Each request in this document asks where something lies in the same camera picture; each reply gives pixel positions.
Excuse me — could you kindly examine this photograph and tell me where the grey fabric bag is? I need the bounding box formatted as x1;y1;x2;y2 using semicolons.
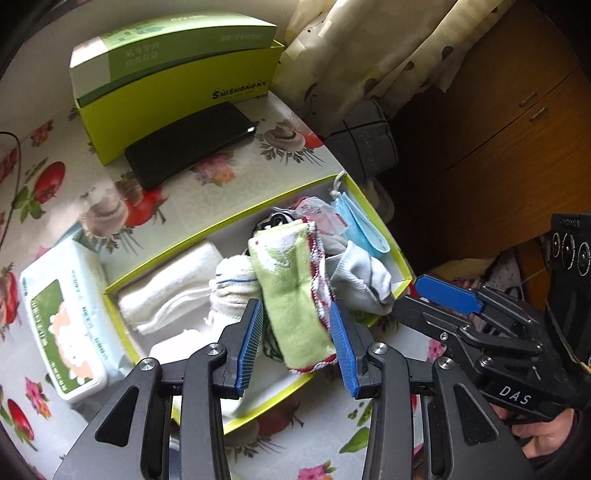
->
325;98;399;178

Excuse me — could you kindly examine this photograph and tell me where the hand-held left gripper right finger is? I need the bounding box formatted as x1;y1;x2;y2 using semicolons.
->
329;299;536;480

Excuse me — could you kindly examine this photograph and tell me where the red white plastic packet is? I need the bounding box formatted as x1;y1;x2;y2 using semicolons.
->
295;196;347;236

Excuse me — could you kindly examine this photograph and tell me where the wet wipes pack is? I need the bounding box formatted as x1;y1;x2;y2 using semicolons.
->
18;240;123;404

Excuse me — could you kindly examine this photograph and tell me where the lime green cardboard box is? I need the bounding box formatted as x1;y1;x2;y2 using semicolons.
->
76;39;284;167

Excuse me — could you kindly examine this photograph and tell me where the black phone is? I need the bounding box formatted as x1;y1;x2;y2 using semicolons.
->
124;102;257;190

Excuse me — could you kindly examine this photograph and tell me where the white and green box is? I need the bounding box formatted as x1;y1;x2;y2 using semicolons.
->
69;14;278;107

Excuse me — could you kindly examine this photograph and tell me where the blue face mask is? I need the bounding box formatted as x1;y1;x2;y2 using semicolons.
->
331;191;391;261

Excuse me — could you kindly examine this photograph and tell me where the green towel with pink trim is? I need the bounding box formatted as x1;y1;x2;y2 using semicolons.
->
248;219;338;372

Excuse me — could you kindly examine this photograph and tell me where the spotted cream curtain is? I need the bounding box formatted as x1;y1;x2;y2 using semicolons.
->
272;0;515;123

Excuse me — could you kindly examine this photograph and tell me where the black cable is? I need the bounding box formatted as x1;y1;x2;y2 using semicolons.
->
0;131;21;245

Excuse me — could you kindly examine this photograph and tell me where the white towel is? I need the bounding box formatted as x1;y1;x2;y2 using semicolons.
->
117;242;222;335

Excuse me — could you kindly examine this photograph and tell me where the grey work glove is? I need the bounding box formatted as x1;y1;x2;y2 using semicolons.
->
323;240;395;317

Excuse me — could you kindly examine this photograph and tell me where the yellow patterned cloth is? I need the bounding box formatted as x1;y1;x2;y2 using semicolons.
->
427;249;550;296

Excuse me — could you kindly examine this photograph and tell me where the wooden cabinet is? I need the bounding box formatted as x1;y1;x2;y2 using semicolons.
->
383;0;591;278

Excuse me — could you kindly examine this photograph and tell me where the person's right hand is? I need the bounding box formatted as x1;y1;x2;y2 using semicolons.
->
510;408;578;462

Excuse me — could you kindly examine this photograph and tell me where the grey striped sock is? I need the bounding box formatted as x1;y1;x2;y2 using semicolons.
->
208;256;264;324

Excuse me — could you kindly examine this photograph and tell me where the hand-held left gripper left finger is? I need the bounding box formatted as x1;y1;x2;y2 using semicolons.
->
53;298;265;480

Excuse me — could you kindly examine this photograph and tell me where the black white striped sock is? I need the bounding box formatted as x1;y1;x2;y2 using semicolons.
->
253;209;296;232

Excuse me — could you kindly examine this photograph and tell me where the floral plastic tablecloth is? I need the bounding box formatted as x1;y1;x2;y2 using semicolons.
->
0;90;444;480

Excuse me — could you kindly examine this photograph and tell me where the lime cardboard tray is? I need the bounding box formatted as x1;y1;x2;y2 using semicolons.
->
102;173;414;437

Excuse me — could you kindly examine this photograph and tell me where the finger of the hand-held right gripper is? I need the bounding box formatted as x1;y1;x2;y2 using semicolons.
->
414;274;548;344
392;295;539;366

